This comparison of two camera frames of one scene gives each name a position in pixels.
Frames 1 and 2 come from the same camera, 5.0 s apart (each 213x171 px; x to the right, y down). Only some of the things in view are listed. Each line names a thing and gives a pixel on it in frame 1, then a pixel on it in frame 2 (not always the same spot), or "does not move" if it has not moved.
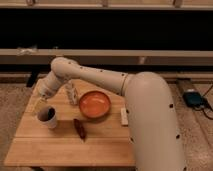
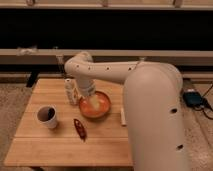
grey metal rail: (29, 56) does not move
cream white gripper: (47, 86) → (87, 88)
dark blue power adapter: (193, 99) does not move
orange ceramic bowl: (95, 104) does not move
